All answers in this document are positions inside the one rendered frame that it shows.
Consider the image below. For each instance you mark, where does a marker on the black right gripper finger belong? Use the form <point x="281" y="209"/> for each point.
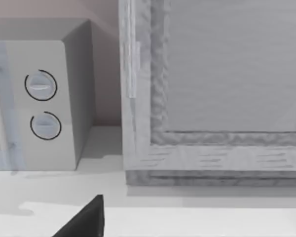
<point x="88" y="219"/>

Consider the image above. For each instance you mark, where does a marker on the grey wooden cabinet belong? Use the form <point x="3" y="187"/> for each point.
<point x="138" y="148"/>

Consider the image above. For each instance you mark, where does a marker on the pale round microwave knob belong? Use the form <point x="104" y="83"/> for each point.
<point x="46" y="126"/>
<point x="41" y="85"/>

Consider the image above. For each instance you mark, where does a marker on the pale microwave oven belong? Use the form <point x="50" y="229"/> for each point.
<point x="64" y="98"/>

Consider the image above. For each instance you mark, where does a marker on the glass microwave door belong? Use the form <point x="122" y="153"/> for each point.
<point x="2" y="111"/>

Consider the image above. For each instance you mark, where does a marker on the grey cabinet door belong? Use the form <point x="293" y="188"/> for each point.
<point x="236" y="69"/>

